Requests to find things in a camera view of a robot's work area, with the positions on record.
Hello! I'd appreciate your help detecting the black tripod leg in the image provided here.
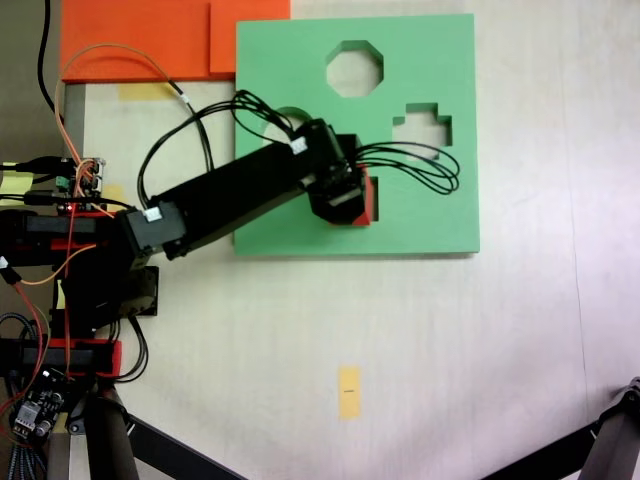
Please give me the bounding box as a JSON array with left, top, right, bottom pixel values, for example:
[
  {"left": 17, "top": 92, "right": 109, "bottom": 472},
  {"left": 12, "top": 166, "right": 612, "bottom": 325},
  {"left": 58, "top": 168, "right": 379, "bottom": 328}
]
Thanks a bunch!
[{"left": 82, "top": 387, "right": 140, "bottom": 480}]

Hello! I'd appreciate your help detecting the circuit board with connectors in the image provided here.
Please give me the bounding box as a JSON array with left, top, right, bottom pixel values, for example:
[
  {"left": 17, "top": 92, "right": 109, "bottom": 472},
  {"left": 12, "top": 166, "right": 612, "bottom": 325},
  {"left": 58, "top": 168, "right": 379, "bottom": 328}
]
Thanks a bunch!
[{"left": 55, "top": 156, "right": 107, "bottom": 200}]

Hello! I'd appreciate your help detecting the orange block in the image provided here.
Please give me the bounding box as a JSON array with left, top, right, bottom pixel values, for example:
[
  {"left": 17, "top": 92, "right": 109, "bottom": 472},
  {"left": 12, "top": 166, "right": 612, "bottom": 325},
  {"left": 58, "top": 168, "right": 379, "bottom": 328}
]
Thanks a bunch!
[{"left": 59, "top": 0, "right": 293, "bottom": 84}]

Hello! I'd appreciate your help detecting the orange cable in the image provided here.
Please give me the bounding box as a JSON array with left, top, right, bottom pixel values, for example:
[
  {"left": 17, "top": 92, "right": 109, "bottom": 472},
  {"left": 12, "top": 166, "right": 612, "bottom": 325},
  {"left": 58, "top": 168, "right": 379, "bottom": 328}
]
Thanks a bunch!
[{"left": 53, "top": 43, "right": 190, "bottom": 169}]

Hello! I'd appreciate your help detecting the green shape sorter board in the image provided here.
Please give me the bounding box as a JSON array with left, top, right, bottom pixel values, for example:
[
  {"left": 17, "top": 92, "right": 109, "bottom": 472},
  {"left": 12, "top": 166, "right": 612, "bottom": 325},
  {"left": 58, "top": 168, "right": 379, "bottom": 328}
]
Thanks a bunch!
[{"left": 232, "top": 13, "right": 482, "bottom": 260}]

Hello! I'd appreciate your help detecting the small black converter board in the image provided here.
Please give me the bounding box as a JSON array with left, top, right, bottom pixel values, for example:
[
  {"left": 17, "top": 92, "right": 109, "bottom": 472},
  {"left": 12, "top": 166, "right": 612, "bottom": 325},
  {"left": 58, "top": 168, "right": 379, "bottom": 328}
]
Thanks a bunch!
[{"left": 10, "top": 368, "right": 67, "bottom": 442}]

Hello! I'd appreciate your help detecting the yellow tape strip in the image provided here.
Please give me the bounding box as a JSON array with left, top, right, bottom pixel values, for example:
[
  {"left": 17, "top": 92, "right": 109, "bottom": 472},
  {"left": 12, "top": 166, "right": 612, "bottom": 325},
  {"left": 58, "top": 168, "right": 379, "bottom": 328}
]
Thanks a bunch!
[
  {"left": 338, "top": 365, "right": 363, "bottom": 421},
  {"left": 118, "top": 82, "right": 172, "bottom": 102}
]

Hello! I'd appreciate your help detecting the thick tripod leg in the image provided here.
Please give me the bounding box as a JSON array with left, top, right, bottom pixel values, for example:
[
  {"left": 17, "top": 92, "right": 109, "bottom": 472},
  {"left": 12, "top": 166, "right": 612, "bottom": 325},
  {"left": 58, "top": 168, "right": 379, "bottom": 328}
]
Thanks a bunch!
[{"left": 579, "top": 376, "right": 640, "bottom": 480}]

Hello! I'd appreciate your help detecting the red table clamp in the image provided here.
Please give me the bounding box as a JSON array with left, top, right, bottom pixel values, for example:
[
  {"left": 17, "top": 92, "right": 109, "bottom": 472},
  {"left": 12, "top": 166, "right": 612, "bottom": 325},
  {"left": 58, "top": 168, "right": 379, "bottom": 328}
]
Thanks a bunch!
[
  {"left": 0, "top": 337, "right": 124, "bottom": 377},
  {"left": 0, "top": 209, "right": 124, "bottom": 267}
]

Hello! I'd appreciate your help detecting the black arm wire bundle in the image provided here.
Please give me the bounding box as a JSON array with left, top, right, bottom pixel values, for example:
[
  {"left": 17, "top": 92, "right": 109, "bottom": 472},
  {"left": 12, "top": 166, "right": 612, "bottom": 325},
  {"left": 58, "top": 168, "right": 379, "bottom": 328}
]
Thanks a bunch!
[{"left": 137, "top": 89, "right": 461, "bottom": 211}]

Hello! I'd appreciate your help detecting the red square block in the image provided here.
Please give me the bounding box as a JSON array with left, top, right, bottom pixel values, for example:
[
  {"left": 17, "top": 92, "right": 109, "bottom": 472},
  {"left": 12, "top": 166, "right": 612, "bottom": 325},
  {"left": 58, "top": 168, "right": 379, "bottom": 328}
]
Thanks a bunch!
[{"left": 348, "top": 167, "right": 380, "bottom": 229}]

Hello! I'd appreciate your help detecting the yellow sticky note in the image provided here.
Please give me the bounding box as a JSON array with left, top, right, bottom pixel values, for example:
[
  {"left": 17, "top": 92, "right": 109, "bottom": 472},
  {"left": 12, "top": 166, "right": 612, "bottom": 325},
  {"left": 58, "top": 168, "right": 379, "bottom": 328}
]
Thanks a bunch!
[{"left": 0, "top": 171, "right": 35, "bottom": 192}]

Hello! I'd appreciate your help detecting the black power cable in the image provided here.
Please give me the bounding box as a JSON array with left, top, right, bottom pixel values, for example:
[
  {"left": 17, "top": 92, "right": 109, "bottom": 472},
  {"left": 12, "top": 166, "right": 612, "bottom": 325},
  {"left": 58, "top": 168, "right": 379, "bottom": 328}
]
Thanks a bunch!
[{"left": 38, "top": 0, "right": 60, "bottom": 115}]

